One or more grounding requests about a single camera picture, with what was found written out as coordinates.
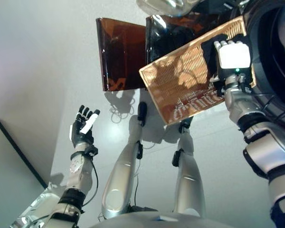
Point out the right white-backed robot hand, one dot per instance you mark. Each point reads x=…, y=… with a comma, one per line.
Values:
x=234, y=55

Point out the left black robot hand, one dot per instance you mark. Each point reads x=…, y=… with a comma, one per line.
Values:
x=82, y=137

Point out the black garment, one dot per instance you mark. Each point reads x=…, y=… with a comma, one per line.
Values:
x=209, y=52

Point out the rectangular wicker basket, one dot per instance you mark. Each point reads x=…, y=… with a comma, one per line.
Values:
x=180, y=78

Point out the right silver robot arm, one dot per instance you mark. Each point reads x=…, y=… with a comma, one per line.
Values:
x=263, y=154

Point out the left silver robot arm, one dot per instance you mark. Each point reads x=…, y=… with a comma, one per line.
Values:
x=78, y=175

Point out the grey front-load washing machine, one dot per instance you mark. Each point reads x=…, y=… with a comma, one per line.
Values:
x=270, y=71

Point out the round washing machine door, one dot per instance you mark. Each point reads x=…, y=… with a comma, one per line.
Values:
x=161, y=6

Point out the brown translucent stool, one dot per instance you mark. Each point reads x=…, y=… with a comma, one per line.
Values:
x=118, y=59

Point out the white cabinet with black edge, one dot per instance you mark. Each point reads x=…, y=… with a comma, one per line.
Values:
x=4, y=178

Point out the silver robot torso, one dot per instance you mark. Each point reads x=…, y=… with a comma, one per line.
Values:
x=156, y=221

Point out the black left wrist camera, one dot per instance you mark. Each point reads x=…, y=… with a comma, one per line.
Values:
x=91, y=150

